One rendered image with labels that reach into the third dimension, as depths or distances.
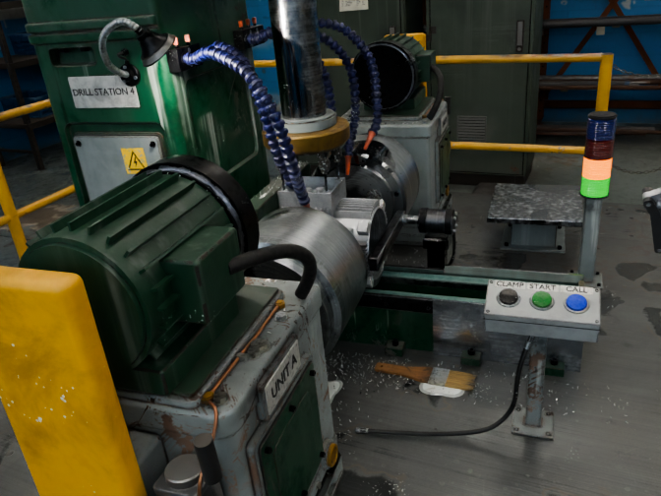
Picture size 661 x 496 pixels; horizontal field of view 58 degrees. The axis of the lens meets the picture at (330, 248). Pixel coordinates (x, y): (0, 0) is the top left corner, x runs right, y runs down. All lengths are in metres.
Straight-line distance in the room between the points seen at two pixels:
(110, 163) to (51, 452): 0.73
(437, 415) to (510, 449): 0.14
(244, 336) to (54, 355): 0.24
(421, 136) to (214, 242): 1.08
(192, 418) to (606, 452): 0.72
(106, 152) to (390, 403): 0.74
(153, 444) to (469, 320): 0.73
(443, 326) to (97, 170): 0.77
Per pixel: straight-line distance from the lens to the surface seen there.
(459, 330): 1.27
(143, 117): 1.22
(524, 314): 0.98
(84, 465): 0.68
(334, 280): 1.00
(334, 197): 1.26
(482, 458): 1.10
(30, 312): 0.58
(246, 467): 0.73
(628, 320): 1.49
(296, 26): 1.18
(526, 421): 1.15
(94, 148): 1.31
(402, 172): 1.46
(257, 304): 0.80
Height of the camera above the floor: 1.57
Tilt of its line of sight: 25 degrees down
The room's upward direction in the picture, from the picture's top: 6 degrees counter-clockwise
